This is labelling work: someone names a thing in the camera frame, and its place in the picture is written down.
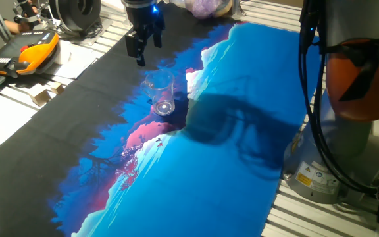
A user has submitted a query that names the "blue landscape print mat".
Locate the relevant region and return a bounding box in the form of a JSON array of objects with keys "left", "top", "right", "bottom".
[{"left": 0, "top": 3, "right": 322, "bottom": 237}]

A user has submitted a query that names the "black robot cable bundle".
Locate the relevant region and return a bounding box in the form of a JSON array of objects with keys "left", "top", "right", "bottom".
[{"left": 297, "top": 0, "right": 379, "bottom": 198}]

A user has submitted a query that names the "person's hand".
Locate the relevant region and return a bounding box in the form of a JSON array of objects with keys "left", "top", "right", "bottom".
[{"left": 15, "top": 0, "right": 41, "bottom": 33}]

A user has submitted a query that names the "small wooden block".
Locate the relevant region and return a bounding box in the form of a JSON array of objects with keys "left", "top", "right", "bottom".
[{"left": 49, "top": 81, "right": 65, "bottom": 95}]

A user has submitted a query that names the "orange KUKA teach pendant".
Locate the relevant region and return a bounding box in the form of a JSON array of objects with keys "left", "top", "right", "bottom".
[{"left": 0, "top": 30, "right": 61, "bottom": 79}]

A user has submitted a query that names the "clear plastic cup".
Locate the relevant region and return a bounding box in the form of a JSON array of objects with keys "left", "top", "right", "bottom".
[{"left": 139, "top": 69, "right": 176, "bottom": 117}]

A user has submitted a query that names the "large wooden block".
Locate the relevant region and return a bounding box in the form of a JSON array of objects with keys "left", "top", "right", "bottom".
[{"left": 28, "top": 88, "right": 52, "bottom": 107}]

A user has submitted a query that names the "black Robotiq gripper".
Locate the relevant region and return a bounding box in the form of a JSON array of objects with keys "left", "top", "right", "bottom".
[{"left": 121, "top": 0, "right": 166, "bottom": 68}]

